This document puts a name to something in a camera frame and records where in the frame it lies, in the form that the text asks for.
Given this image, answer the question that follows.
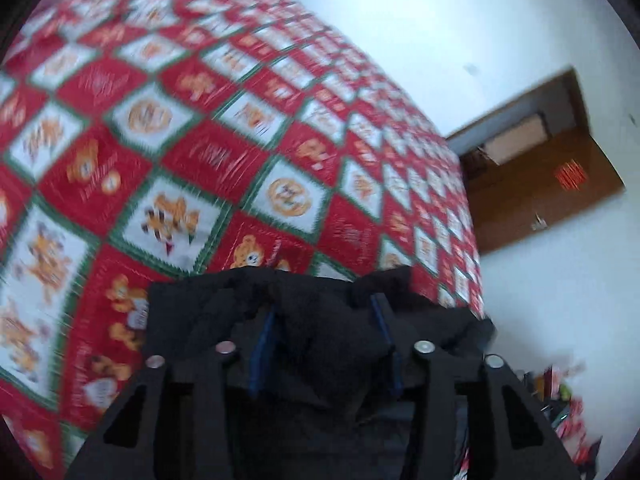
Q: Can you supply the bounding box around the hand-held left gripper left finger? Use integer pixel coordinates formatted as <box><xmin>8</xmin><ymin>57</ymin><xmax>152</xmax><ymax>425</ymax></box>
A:
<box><xmin>65</xmin><ymin>305</ymin><xmax>278</xmax><ymax>480</ymax></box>

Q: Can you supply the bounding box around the brown wooden door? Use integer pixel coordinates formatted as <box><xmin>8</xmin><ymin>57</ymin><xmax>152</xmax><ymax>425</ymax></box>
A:
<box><xmin>460</xmin><ymin>127</ymin><xmax>626</xmax><ymax>254</ymax></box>

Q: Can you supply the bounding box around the red paper door decoration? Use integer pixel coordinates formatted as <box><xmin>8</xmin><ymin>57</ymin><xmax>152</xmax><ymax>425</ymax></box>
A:
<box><xmin>552</xmin><ymin>160</ymin><xmax>586</xmax><ymax>192</ymax></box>

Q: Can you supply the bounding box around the red white patterned bag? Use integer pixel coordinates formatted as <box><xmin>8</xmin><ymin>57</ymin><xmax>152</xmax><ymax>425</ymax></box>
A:
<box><xmin>542</xmin><ymin>397</ymin><xmax>603</xmax><ymax>466</ymax></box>

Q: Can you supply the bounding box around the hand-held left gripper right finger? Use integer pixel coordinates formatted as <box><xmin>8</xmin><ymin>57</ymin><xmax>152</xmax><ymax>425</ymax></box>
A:
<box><xmin>370</xmin><ymin>292</ymin><xmax>581</xmax><ymax>480</ymax></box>

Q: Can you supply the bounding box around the dark wooden door frame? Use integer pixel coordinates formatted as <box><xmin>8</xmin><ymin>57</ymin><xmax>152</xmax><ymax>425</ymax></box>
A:
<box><xmin>445</xmin><ymin>66</ymin><xmax>592</xmax><ymax>171</ymax></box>

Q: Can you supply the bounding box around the black quilted jacket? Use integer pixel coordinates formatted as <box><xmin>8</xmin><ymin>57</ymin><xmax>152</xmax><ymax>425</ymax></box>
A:
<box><xmin>145</xmin><ymin>266</ymin><xmax>496</xmax><ymax>480</ymax></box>

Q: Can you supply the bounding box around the red checked printed bedsheet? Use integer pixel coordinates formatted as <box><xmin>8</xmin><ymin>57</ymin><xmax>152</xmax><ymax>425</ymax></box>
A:
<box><xmin>0</xmin><ymin>0</ymin><xmax>486</xmax><ymax>480</ymax></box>

